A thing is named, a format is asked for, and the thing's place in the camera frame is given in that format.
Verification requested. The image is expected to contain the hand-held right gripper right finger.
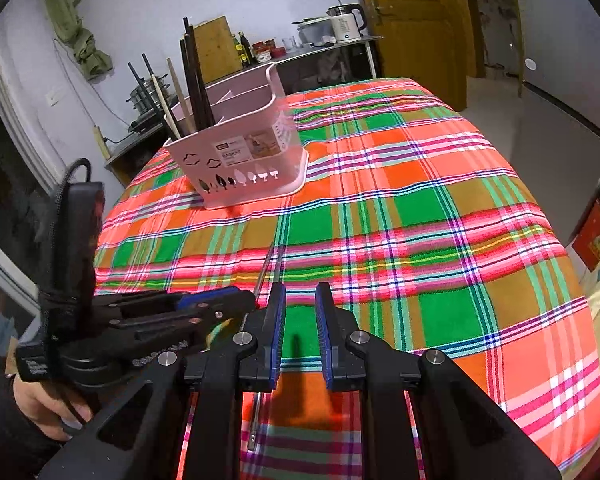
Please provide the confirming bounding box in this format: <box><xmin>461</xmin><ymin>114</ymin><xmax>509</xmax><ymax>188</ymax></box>
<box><xmin>315</xmin><ymin>282</ymin><xmax>563</xmax><ymax>480</ymax></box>

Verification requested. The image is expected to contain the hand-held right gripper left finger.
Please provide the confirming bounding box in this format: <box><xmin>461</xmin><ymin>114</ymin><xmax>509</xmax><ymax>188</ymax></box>
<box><xmin>37</xmin><ymin>282</ymin><xmax>287</xmax><ymax>480</ymax></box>

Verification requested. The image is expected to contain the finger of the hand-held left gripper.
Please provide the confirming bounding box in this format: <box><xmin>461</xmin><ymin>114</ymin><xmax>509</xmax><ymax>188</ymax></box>
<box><xmin>94</xmin><ymin>287</ymin><xmax>257</xmax><ymax>322</ymax></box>
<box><xmin>105</xmin><ymin>309</ymin><xmax>252</xmax><ymax>362</ymax></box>

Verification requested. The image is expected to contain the metal chopstick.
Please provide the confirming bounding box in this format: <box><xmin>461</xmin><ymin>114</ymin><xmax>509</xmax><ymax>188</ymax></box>
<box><xmin>246</xmin><ymin>244</ymin><xmax>287</xmax><ymax>453</ymax></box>
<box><xmin>252</xmin><ymin>241</ymin><xmax>276</xmax><ymax>298</ymax></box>

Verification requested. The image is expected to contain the pink plastic utensil basket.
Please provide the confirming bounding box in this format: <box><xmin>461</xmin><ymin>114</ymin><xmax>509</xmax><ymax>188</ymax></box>
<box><xmin>161</xmin><ymin>62</ymin><xmax>310</xmax><ymax>211</ymax></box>

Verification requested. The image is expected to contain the black chopstick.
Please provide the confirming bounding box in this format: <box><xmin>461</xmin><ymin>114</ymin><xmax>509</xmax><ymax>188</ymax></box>
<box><xmin>179</xmin><ymin>38</ymin><xmax>203</xmax><ymax>132</ymax></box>
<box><xmin>127</xmin><ymin>62</ymin><xmax>176</xmax><ymax>143</ymax></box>
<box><xmin>181</xmin><ymin>34</ymin><xmax>211</xmax><ymax>131</ymax></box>
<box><xmin>182</xmin><ymin>16</ymin><xmax>210</xmax><ymax>130</ymax></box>
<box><xmin>188</xmin><ymin>23</ymin><xmax>216</xmax><ymax>127</ymax></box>
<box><xmin>141</xmin><ymin>53</ymin><xmax>182</xmax><ymax>140</ymax></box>

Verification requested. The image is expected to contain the wooden chopstick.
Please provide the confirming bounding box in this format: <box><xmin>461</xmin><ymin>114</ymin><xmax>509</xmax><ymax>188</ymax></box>
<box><xmin>166</xmin><ymin>57</ymin><xmax>195</xmax><ymax>135</ymax></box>
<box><xmin>151</xmin><ymin>74</ymin><xmax>182</xmax><ymax>140</ymax></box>

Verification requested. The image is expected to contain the person's left hand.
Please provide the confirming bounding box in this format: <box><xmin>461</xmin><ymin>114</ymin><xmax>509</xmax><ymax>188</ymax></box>
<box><xmin>11</xmin><ymin>376</ymin><xmax>94</xmax><ymax>442</ymax></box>

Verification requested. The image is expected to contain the plaid tablecloth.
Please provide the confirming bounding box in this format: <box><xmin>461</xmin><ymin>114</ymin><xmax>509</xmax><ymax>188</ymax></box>
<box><xmin>94</xmin><ymin>77</ymin><xmax>600</xmax><ymax>480</ymax></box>

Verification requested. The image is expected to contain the gas stove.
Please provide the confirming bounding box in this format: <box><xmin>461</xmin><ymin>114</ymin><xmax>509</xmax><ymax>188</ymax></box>
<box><xmin>127</xmin><ymin>110</ymin><xmax>167</xmax><ymax>134</ymax></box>

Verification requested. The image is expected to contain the steel steamer pot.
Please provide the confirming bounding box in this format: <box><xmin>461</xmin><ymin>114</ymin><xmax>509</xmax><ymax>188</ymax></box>
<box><xmin>127</xmin><ymin>75</ymin><xmax>178</xmax><ymax>111</ymax></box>

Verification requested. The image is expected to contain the green hanging cloth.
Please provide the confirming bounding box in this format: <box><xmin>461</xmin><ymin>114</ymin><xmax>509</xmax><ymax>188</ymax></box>
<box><xmin>42</xmin><ymin>0</ymin><xmax>114</xmax><ymax>81</ymax></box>

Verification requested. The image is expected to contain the wooden cutting board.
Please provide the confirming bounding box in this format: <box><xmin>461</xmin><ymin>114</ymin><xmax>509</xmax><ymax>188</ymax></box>
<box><xmin>192</xmin><ymin>16</ymin><xmax>244</xmax><ymax>86</ymax></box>

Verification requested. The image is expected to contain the red jar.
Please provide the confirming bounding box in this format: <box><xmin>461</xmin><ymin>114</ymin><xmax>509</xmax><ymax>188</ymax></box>
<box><xmin>252</xmin><ymin>39</ymin><xmax>286</xmax><ymax>62</ymax></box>

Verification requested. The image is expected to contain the red cardboard box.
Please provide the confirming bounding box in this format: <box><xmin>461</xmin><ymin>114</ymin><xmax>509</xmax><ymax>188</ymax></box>
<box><xmin>572</xmin><ymin>199</ymin><xmax>600</xmax><ymax>272</ymax></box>

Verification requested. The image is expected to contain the electric kettle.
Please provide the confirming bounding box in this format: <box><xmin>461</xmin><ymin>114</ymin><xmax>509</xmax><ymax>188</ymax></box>
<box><xmin>326</xmin><ymin>4</ymin><xmax>369</xmax><ymax>44</ymax></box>

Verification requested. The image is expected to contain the yellow wooden door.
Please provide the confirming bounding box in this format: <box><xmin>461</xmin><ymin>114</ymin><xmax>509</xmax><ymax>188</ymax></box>
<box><xmin>347</xmin><ymin>0</ymin><xmax>479</xmax><ymax>112</ymax></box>

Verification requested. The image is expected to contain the white window frame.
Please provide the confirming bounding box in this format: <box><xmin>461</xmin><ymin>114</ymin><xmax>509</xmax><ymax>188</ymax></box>
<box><xmin>0</xmin><ymin>30</ymin><xmax>63</xmax><ymax>311</ymax></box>

